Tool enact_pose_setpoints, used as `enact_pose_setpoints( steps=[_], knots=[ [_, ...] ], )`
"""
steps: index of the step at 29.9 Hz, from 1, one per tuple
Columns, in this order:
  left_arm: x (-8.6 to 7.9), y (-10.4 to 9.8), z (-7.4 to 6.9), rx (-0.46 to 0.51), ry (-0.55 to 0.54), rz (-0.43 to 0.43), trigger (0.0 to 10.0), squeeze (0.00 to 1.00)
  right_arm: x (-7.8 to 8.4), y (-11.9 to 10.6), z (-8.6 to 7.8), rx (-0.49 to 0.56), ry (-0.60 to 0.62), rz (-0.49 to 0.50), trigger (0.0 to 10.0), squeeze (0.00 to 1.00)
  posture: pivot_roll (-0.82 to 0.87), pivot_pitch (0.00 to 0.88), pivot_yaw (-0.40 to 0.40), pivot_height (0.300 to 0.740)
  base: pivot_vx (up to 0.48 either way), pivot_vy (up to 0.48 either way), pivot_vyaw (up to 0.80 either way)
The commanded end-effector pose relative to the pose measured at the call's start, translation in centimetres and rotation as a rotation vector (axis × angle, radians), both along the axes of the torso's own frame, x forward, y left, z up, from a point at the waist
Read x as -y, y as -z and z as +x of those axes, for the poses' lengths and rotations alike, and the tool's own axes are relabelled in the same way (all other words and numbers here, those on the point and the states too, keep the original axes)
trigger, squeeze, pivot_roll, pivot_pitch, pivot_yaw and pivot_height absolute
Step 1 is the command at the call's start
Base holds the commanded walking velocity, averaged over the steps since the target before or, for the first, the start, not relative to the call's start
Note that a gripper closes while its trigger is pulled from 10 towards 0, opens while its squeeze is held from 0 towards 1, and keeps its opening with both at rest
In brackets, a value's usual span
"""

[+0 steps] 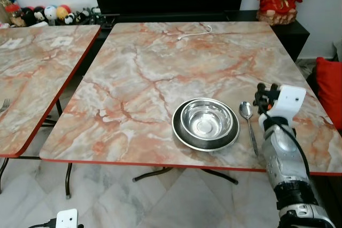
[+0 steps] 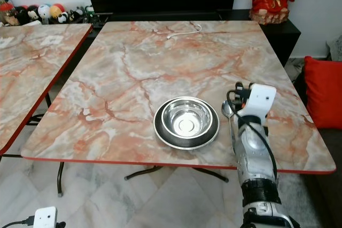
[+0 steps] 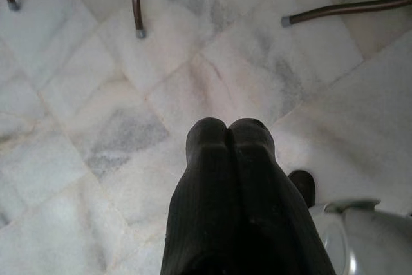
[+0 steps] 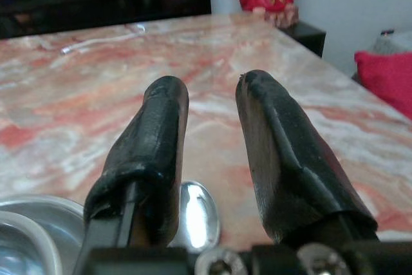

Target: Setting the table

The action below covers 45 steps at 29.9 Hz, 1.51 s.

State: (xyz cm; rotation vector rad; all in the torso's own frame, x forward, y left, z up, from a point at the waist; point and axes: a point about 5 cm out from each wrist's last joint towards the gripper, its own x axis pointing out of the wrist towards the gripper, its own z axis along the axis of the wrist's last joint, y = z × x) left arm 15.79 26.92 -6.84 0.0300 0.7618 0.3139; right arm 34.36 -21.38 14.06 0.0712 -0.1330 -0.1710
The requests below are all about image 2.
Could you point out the red brown plush toy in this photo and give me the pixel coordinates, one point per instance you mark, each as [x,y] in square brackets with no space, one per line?
[9,14]

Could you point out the steel spoon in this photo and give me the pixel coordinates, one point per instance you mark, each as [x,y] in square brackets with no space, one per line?
[226,109]

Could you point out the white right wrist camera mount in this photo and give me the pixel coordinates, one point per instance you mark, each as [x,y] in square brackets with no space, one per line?
[261,101]

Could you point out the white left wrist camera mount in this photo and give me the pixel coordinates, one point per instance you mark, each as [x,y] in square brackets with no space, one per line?
[45,217]

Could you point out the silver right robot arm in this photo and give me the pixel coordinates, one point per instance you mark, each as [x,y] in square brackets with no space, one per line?
[254,153]

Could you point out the small panda plush toy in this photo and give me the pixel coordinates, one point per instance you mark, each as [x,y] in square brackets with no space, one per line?
[62,17]

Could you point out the black side table leg frame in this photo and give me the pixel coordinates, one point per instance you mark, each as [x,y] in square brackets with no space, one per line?
[47,100]

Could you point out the small steel bowl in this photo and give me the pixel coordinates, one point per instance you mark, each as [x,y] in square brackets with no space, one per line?
[187,116]

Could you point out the white round plush toy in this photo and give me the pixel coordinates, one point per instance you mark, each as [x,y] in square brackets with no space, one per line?
[44,12]

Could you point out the round steel plate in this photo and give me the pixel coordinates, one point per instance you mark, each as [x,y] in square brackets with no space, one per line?
[163,136]

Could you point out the yellow red plush toy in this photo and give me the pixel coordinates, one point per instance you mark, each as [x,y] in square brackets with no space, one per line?
[57,10]

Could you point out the grey cushion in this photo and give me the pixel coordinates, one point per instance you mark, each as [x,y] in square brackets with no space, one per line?
[336,48]

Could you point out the black mouse plush toy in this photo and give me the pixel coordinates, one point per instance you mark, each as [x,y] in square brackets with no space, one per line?
[32,14]

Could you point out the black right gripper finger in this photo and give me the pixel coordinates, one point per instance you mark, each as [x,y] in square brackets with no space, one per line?
[249,86]
[237,86]

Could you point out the red cushion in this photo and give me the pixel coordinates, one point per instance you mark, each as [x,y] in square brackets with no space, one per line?
[323,92]

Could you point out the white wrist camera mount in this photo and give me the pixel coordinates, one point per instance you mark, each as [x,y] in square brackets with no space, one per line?
[45,217]
[261,101]

